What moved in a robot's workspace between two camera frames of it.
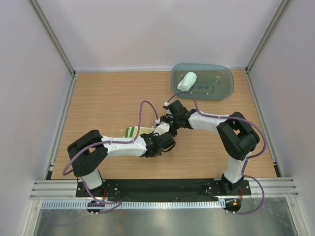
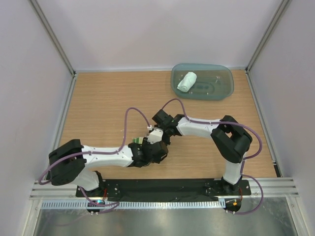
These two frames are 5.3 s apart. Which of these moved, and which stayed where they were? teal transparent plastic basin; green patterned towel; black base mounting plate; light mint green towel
Moved: green patterned towel
Stayed: black base mounting plate; teal transparent plastic basin; light mint green towel
